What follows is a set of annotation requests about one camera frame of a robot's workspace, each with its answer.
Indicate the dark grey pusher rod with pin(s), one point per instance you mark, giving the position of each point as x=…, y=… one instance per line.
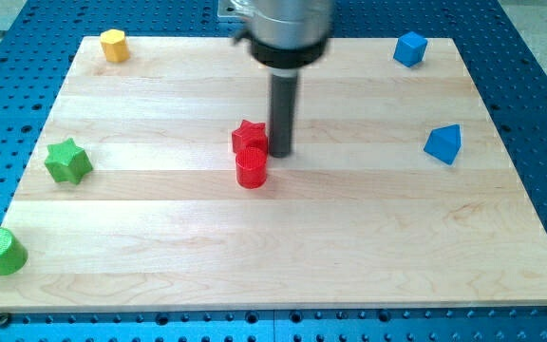
x=283, y=90

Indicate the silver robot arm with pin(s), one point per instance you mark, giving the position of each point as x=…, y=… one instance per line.
x=285, y=34

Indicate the green cylinder block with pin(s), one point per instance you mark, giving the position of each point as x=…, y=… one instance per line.
x=13, y=254

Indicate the green star block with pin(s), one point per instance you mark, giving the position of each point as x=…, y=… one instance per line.
x=67, y=162

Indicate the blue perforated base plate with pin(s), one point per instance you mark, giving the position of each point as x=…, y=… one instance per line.
x=504, y=47

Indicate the red cylinder block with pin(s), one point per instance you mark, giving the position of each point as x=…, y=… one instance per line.
x=251, y=165

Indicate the yellow hexagon block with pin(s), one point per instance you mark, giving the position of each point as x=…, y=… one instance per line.
x=114, y=45

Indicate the light wooden board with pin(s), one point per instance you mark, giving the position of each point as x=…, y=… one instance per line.
x=358, y=216

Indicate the blue pyramid block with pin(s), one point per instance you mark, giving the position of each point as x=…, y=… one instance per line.
x=444, y=143

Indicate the red star block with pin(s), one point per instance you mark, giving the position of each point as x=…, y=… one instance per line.
x=250, y=135

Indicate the blue cube block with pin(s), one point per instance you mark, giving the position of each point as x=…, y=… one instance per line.
x=410, y=49

